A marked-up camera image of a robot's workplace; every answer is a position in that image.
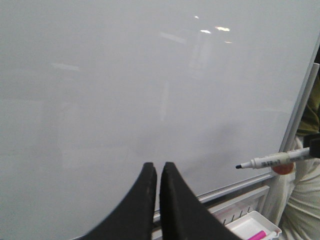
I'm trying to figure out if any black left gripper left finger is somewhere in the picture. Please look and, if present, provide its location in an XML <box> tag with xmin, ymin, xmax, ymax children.
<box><xmin>83</xmin><ymin>162</ymin><xmax>157</xmax><ymax>240</ymax></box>

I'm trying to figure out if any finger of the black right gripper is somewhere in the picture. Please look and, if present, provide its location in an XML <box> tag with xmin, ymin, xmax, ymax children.
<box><xmin>309</xmin><ymin>138</ymin><xmax>320</xmax><ymax>159</ymax></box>

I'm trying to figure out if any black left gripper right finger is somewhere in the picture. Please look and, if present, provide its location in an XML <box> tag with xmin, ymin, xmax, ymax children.
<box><xmin>159</xmin><ymin>162</ymin><xmax>240</xmax><ymax>240</ymax></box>

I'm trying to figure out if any red round magnet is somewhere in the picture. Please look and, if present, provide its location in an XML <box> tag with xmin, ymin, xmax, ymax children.
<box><xmin>272</xmin><ymin>162</ymin><xmax>295</xmax><ymax>175</ymax></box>

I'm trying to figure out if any white marker black tip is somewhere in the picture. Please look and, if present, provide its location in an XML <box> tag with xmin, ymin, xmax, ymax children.
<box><xmin>235</xmin><ymin>147</ymin><xmax>313</xmax><ymax>169</ymax></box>

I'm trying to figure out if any large whiteboard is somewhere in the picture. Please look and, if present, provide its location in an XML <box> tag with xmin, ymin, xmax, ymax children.
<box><xmin>0</xmin><ymin>0</ymin><xmax>320</xmax><ymax>231</ymax></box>

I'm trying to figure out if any person in light clothing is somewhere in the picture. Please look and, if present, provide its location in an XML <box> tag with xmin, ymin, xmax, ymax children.
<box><xmin>284</xmin><ymin>42</ymin><xmax>320</xmax><ymax>240</ymax></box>

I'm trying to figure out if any white plastic tray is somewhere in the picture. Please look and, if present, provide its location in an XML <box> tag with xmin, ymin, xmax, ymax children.
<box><xmin>226</xmin><ymin>211</ymin><xmax>282</xmax><ymax>240</ymax></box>

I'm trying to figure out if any grey whiteboard stand frame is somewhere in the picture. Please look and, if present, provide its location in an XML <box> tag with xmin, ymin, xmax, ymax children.
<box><xmin>152</xmin><ymin>62</ymin><xmax>320</xmax><ymax>240</ymax></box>

